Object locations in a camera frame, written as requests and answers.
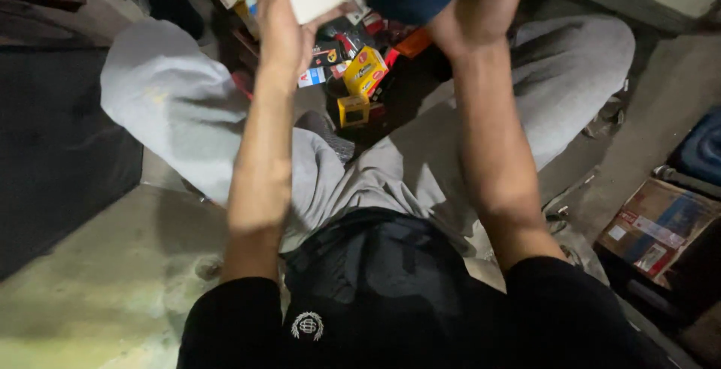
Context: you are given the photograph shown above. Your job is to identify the person's right hand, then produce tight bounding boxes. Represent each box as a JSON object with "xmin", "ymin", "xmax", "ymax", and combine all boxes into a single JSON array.
[{"xmin": 426, "ymin": 0, "xmax": 529, "ymax": 61}]

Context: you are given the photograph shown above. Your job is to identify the person's black shirt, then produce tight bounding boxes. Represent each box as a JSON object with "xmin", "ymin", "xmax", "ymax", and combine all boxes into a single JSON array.
[{"xmin": 176, "ymin": 207, "xmax": 677, "ymax": 369}]

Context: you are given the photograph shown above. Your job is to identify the orange box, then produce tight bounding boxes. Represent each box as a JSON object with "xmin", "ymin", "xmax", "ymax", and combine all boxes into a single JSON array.
[{"xmin": 393, "ymin": 28, "xmax": 433, "ymax": 60}]

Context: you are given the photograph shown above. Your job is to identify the yellow red box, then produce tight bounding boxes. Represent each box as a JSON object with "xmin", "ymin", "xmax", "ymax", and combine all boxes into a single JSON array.
[{"xmin": 342, "ymin": 45, "xmax": 390, "ymax": 99}]

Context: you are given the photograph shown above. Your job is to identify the small yellow open box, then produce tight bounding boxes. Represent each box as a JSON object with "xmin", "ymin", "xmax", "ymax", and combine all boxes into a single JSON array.
[{"xmin": 337, "ymin": 94, "xmax": 371, "ymax": 129}]

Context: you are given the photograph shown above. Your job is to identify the heap of small packets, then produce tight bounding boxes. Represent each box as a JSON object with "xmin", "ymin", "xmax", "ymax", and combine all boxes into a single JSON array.
[{"xmin": 231, "ymin": 0, "xmax": 451, "ymax": 133}]

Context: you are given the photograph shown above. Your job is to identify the brown cardboard carton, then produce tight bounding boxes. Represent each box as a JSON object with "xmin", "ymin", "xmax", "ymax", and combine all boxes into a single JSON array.
[{"xmin": 595, "ymin": 177, "xmax": 721, "ymax": 291}]

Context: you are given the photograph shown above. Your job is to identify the person's grey trousers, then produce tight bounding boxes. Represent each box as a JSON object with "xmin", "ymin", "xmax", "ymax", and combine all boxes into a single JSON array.
[{"xmin": 100, "ymin": 15, "xmax": 637, "ymax": 257}]

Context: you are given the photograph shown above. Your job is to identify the black floor mat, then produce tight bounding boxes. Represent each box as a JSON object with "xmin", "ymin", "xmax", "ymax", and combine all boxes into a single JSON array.
[{"xmin": 0, "ymin": 45, "xmax": 145, "ymax": 282}]

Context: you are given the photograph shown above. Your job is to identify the white blue small box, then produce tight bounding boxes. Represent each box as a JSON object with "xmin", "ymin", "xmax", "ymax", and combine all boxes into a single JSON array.
[{"xmin": 297, "ymin": 66, "xmax": 327, "ymax": 89}]

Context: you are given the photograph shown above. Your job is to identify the blue plastic container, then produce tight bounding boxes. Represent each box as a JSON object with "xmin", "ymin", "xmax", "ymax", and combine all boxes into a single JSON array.
[{"xmin": 673, "ymin": 107, "xmax": 721, "ymax": 186}]

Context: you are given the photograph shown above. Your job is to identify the black shoe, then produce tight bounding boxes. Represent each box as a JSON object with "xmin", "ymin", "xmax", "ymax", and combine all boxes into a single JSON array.
[{"xmin": 130, "ymin": 0, "xmax": 206, "ymax": 41}]

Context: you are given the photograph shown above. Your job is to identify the person's left hand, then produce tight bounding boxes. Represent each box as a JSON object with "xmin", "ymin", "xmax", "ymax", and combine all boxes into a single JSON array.
[{"xmin": 248, "ymin": 0, "xmax": 361, "ymax": 79}]

